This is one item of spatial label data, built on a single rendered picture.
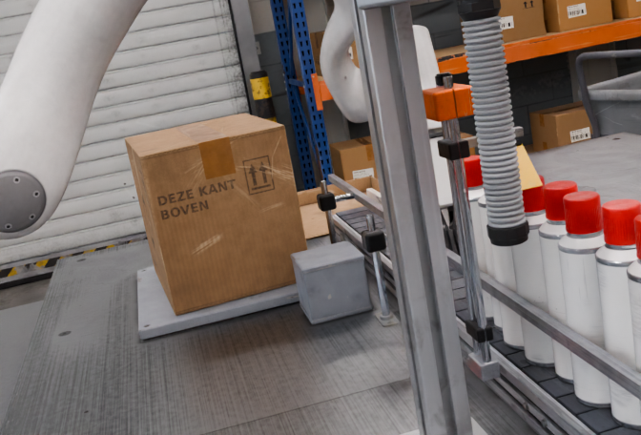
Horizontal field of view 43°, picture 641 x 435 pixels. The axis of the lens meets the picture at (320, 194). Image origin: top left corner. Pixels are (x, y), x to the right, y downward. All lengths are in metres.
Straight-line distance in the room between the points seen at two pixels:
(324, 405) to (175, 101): 4.14
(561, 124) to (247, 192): 3.89
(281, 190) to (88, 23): 0.53
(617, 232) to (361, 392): 0.42
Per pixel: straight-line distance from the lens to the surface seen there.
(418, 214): 0.79
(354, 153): 4.63
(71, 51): 0.95
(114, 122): 5.07
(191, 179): 1.32
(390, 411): 0.98
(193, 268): 1.35
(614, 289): 0.76
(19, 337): 1.55
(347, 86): 1.18
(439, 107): 0.81
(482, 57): 0.67
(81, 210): 5.15
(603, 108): 3.39
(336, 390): 1.05
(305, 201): 2.01
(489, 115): 0.68
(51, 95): 0.94
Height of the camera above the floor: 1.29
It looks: 13 degrees down
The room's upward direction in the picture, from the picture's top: 10 degrees counter-clockwise
